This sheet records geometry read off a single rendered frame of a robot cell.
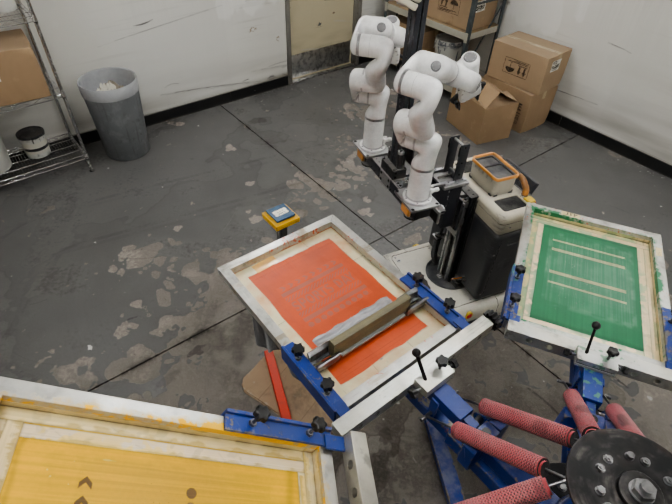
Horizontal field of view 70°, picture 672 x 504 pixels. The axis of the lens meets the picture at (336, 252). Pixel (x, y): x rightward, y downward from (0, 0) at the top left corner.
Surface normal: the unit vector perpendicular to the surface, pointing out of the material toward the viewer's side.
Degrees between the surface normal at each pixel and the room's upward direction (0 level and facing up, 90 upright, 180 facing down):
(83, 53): 90
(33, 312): 0
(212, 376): 0
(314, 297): 0
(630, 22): 90
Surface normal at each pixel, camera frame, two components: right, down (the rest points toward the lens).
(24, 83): 0.58, 0.58
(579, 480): 0.03, -0.73
